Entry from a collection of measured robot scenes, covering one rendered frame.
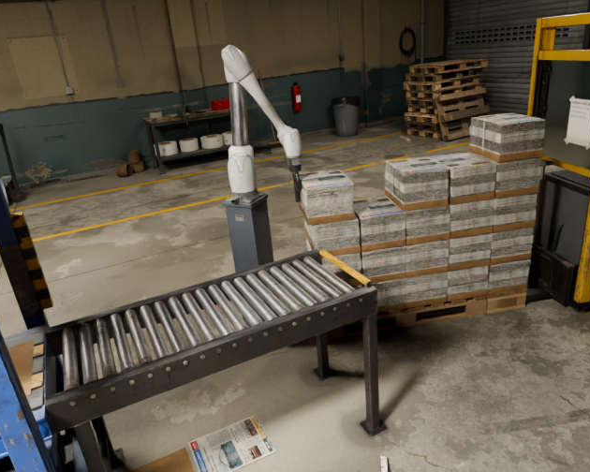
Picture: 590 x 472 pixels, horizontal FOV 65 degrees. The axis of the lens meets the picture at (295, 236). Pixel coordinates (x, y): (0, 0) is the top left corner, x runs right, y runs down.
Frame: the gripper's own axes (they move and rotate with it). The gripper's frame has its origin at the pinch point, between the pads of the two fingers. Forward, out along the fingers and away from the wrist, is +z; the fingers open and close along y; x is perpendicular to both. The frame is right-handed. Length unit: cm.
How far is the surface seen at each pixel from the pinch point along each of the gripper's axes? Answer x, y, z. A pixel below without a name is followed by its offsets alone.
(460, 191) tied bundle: -98, -19, 5
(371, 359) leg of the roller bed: -15, -101, 52
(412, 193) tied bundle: -68, -18, 2
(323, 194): -12.7, -20.0, -5.5
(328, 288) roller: 2, -91, 17
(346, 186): -26.3, -20.0, -8.2
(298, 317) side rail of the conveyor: 19, -112, 16
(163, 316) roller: 75, -94, 16
